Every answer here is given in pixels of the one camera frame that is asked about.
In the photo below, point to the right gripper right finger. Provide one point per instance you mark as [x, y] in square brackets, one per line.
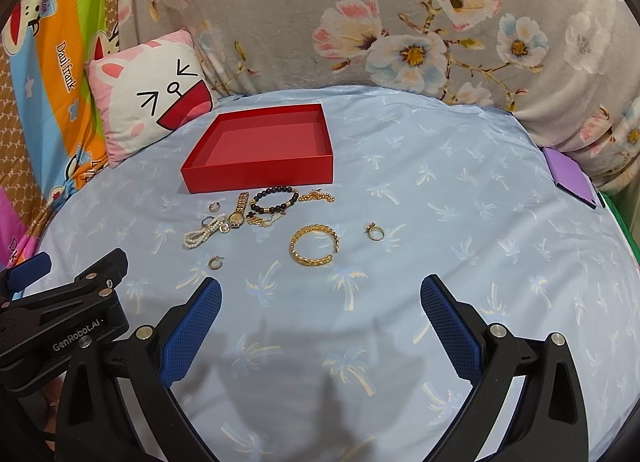
[549, 421]

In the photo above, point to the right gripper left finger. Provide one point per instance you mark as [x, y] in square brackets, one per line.
[94, 423]

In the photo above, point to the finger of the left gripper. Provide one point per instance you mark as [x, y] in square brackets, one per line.
[16, 279]
[95, 274]

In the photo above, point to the gold wristwatch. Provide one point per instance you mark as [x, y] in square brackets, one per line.
[237, 218]

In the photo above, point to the gold chain bangle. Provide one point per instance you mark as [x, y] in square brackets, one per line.
[310, 229]

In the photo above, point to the red jewelry tray box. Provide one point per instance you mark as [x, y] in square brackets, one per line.
[262, 147]

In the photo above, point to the person left hand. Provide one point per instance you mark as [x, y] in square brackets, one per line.
[52, 392]

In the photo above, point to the pink cat face pillow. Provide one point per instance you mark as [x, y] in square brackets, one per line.
[147, 92]

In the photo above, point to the purple notebook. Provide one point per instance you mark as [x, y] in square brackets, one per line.
[568, 176]

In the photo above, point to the colorful cartoon bedsheet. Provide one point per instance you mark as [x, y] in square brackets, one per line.
[52, 142]

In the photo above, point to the grey floral blanket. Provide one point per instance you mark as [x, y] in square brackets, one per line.
[567, 69]

